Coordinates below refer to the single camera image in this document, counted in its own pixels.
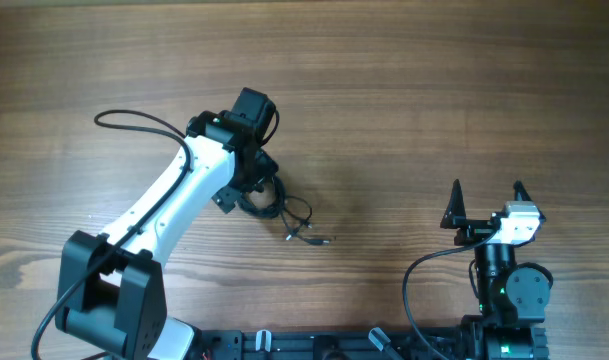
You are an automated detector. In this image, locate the black right camera cable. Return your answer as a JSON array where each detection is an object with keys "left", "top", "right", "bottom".
[{"left": 402, "top": 229, "right": 500, "bottom": 360}]

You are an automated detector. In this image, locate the black camera cable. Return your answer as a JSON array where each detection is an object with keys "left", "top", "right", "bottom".
[
  {"left": 30, "top": 109, "right": 193, "bottom": 360},
  {"left": 402, "top": 229, "right": 500, "bottom": 360}
]

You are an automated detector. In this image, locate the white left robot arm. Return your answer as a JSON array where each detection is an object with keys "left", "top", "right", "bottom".
[{"left": 45, "top": 88, "right": 278, "bottom": 359}]

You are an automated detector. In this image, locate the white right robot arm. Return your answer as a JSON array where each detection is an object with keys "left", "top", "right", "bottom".
[{"left": 440, "top": 181, "right": 554, "bottom": 360}]

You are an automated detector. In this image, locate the black cable bundle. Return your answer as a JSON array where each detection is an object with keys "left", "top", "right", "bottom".
[{"left": 236, "top": 174, "right": 331, "bottom": 247}]

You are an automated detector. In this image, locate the black left camera cable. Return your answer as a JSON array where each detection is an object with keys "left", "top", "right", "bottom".
[{"left": 30, "top": 109, "right": 193, "bottom": 360}]

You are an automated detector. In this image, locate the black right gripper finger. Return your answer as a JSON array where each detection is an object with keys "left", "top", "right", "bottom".
[
  {"left": 513, "top": 180, "right": 546, "bottom": 222},
  {"left": 440, "top": 179, "right": 467, "bottom": 229}
]

